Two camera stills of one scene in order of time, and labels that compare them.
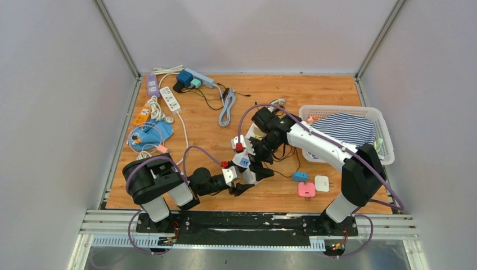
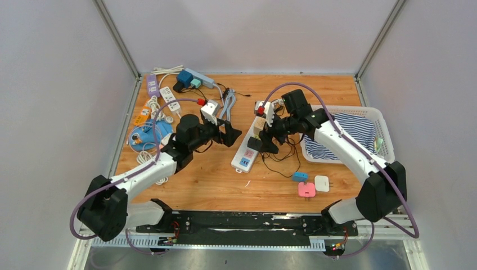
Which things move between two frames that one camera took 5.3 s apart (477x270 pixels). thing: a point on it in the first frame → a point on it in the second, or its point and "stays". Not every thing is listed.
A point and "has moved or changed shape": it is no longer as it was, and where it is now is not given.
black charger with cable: x=262 y=173 has moved or changed shape
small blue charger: x=300 y=176 stays
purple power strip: x=153 y=85 stays
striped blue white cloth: x=351 y=129 stays
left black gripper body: x=215 y=186 → x=208 y=131
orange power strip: x=143 y=115 stays
